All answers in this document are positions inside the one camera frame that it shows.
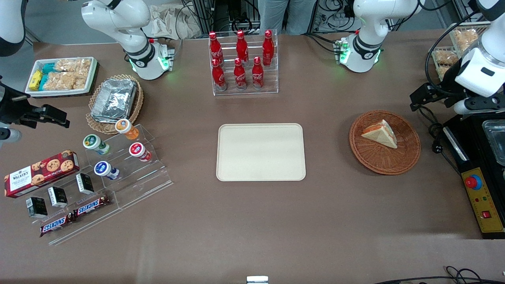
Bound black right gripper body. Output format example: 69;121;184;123
0;77;36;125

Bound triangular sandwich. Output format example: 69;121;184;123
361;119;398;149

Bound light woven oval basket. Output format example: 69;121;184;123
86;74;144;135

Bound white rectangular snack tray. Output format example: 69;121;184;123
25;56;98;97

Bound brown round wicker basket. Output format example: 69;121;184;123
349;110;421;176

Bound beige rectangular tray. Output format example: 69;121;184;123
216;123;307;182

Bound yellow snack pack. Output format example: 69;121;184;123
28;70;43;91

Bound rice cracker snack bag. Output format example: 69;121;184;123
43;71;88;91
53;58;92;73

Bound green lid yogurt cup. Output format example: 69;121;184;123
82;134;111;155

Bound red Walkers cookie box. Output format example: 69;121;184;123
4;150;80;198

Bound black appliance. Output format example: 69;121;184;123
442;112;505;240

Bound clear glass container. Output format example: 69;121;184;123
481;120;505;166

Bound stack of foil trays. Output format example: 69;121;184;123
91;78;138;123

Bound small black box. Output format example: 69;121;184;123
76;173;95;195
26;196;48;219
47;187;68;208

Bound blue lid yogurt cup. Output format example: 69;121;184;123
94;161;120;180

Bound orange lid yogurt cup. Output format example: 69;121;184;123
115;119;140;140

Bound red lid yogurt cup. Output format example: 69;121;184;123
129;142;152;162

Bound Snickers bar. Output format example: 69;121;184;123
73;194;112;218
39;213;75;237

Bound clear acrylic stepped snack stand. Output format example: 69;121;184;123
8;170;123;246

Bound clear acrylic stepped cup stand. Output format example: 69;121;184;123
85;123;174;209

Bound yellow control panel with button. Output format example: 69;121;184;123
461;167;505;234

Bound beige cloth bag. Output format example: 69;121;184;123
150;4;202;40

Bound clear acrylic bottle rack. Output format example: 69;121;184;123
208;29;279;96

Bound person legs in grey trousers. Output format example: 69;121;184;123
258;0;318;36

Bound red cola bottle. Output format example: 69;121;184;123
211;58;228;91
262;30;275;67
252;56;265;90
208;32;224;65
234;58;247;90
236;30;249;65

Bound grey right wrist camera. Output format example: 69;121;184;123
0;127;22;144

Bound black power cable with plug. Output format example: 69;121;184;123
418;106;462;174

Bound white wire rack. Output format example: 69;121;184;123
429;22;492;81

